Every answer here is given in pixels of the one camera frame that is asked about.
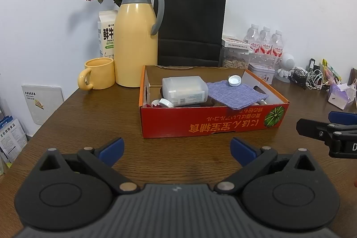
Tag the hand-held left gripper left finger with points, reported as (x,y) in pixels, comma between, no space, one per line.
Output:
(111,151)

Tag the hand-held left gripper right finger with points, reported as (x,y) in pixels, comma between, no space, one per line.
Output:
(244,151)

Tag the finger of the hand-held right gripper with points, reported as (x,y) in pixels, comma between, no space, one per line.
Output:
(312,128)
(344,117)

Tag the red cardboard box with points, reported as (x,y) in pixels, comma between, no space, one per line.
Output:
(209,122)

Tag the purple woven pouch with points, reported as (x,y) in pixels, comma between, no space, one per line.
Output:
(237,96)

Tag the white ribbed bottle cap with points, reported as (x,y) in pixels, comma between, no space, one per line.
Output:
(234,81)

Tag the clear plastic box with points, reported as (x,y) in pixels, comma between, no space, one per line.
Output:
(184,90)

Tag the purple tissue pack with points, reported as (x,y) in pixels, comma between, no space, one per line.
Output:
(339,96)

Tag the brown object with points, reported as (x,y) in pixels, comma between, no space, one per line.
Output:
(354,76)

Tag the yellow-green snack packet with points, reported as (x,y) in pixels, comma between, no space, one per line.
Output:
(332,70)

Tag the black charger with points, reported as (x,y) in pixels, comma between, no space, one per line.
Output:
(311,64)

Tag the small white robot toy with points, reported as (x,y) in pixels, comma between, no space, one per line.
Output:
(287,62)

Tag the white printed tin box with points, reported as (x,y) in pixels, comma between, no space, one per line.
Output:
(262,73)

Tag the yellow mug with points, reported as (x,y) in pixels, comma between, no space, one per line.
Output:
(101,73)

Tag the clear container with white lid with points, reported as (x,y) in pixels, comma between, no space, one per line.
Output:
(235,58)

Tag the blue and white packet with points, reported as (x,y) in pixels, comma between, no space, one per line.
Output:
(12,137)

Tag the yellow thermos jug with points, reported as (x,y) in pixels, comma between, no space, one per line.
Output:
(134,45)

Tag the white milk carton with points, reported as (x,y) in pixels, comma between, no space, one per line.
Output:
(107,34)

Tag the black paper bag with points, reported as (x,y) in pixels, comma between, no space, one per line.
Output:
(192,26)

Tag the white wall panel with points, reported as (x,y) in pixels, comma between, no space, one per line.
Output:
(41,104)

